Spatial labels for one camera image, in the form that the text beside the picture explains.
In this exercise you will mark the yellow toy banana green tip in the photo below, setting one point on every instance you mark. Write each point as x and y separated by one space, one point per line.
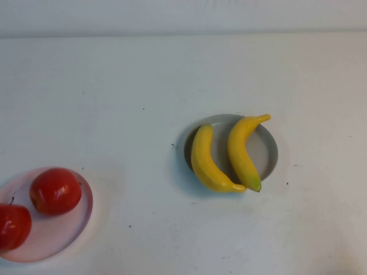
243 154

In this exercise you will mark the red toy apple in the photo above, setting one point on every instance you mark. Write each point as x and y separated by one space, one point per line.
55 191
14 226

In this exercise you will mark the grey-blue round plate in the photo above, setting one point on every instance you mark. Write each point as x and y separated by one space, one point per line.
265 151

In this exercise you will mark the pink round plate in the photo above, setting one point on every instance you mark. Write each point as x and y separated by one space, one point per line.
57 229

